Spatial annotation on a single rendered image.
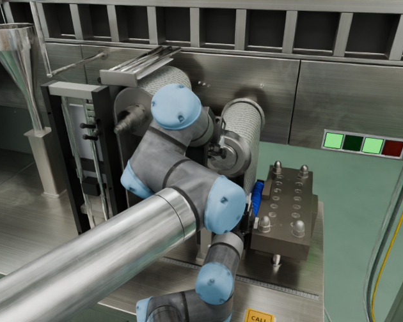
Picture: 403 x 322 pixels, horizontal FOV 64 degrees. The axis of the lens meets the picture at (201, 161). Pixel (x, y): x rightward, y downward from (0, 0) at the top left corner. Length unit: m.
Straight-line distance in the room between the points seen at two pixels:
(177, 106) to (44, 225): 0.88
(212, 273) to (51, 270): 0.40
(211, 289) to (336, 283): 1.67
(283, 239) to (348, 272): 1.47
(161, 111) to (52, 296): 0.30
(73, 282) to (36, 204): 1.06
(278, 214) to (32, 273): 0.79
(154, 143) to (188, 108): 0.08
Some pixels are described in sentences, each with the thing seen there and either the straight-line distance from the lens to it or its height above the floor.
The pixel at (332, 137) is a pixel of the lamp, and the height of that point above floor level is 1.20.
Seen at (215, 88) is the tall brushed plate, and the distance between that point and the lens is 1.17.
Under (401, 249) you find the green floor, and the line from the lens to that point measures 2.73.
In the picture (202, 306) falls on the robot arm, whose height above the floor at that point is 1.04.
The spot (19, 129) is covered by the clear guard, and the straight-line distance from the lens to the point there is 1.63.
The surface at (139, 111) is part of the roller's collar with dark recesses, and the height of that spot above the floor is 1.36.
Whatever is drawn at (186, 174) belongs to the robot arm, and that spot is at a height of 1.43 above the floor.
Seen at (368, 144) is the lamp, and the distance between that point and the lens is 1.20.
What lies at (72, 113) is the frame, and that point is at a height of 1.36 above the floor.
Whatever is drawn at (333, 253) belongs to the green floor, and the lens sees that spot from 2.49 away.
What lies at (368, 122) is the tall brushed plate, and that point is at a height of 1.26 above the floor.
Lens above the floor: 1.68
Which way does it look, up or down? 30 degrees down
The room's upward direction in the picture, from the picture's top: straight up
